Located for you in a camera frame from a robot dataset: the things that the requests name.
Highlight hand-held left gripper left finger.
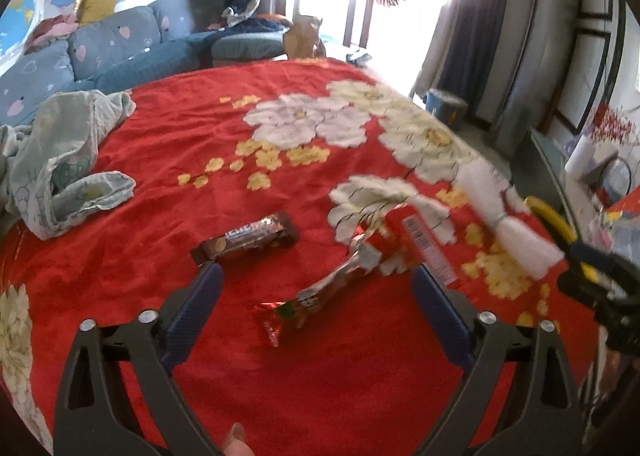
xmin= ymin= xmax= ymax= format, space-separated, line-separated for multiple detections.
xmin=52 ymin=262 xmax=225 ymax=456

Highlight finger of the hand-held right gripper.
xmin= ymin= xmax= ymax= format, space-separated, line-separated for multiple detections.
xmin=556 ymin=270 xmax=627 ymax=317
xmin=566 ymin=240 xmax=632 ymax=287

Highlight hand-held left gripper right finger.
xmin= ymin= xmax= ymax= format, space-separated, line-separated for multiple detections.
xmin=411 ymin=262 xmax=584 ymax=456

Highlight silver red twisted wrapper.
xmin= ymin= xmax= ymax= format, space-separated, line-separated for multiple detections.
xmin=252 ymin=208 xmax=399 ymax=348

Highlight person's left hand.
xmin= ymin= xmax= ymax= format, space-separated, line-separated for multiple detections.
xmin=222 ymin=427 xmax=254 ymax=456

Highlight clear plastic packet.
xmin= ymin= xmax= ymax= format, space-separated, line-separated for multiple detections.
xmin=590 ymin=213 xmax=640 ymax=257

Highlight red wrapper with barcode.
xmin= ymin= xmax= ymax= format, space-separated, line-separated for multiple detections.
xmin=400 ymin=215 xmax=460 ymax=287

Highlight red cardboard box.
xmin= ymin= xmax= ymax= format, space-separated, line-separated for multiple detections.
xmin=602 ymin=193 xmax=640 ymax=223

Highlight white rolled towel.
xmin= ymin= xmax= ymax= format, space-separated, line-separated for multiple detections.
xmin=456 ymin=160 xmax=564 ymax=281

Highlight brown snack wrapper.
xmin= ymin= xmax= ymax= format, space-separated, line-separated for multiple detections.
xmin=189 ymin=211 xmax=300 ymax=267

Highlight white paper roll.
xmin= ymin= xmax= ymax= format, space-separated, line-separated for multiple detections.
xmin=565 ymin=133 xmax=597 ymax=182

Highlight red artificial flowers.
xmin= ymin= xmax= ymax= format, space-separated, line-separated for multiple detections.
xmin=590 ymin=103 xmax=640 ymax=147

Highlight red floral blanket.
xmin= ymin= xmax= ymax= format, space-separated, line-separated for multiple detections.
xmin=0 ymin=58 xmax=601 ymax=456

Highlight blue bucket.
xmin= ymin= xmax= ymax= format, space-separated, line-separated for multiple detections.
xmin=425 ymin=88 xmax=469 ymax=132

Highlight grey standing air conditioner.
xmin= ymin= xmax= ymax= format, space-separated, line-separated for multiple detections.
xmin=469 ymin=0 xmax=587 ymax=157

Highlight light green crumpled blanket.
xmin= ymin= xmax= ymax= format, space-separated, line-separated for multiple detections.
xmin=0 ymin=90 xmax=137 ymax=241

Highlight blue heart print sofa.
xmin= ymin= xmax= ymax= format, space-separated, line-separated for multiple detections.
xmin=0 ymin=0 xmax=297 ymax=127

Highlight dark grey curtain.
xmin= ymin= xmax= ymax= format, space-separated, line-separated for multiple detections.
xmin=412 ymin=0 xmax=512 ymax=97

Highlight brown paper bag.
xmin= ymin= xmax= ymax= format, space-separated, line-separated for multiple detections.
xmin=282 ymin=16 xmax=327 ymax=59

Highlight dark blue quilt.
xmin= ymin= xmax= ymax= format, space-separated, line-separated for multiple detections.
xmin=234 ymin=13 xmax=294 ymax=35

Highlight pink clothes pile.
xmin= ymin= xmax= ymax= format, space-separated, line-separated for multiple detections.
xmin=25 ymin=14 xmax=82 ymax=54

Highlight yellow pillow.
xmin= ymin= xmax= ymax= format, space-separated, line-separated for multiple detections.
xmin=77 ymin=0 xmax=119 ymax=27

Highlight black cable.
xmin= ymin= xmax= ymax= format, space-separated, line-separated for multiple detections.
xmin=595 ymin=156 xmax=634 ymax=197

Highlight world map wall poster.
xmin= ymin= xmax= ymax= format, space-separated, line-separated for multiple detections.
xmin=0 ymin=0 xmax=42 ymax=57

